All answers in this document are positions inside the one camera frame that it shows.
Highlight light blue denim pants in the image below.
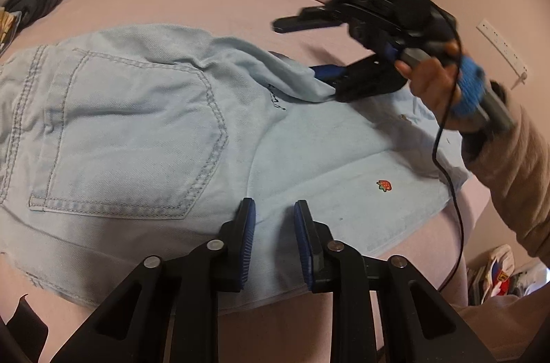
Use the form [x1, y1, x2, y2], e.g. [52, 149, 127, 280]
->
[1, 25, 469, 310]

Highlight beige right sleeve forearm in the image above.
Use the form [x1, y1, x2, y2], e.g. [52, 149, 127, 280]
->
[461, 81, 549, 263]

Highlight right hand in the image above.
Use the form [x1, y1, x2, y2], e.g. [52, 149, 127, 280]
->
[394, 57, 480, 134]

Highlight white power strip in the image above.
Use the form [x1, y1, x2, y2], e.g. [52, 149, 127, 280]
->
[476, 19, 529, 88]

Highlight pink bed sheet mattress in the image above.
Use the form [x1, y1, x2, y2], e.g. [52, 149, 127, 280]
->
[10, 0, 488, 362]

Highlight clutter pile on floor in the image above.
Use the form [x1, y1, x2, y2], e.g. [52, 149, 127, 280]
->
[467, 244, 549, 306]

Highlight beige patterned folded garment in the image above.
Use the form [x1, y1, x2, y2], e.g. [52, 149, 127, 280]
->
[0, 7, 21, 56]

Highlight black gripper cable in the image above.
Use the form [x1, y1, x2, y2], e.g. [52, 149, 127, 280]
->
[431, 7, 467, 294]

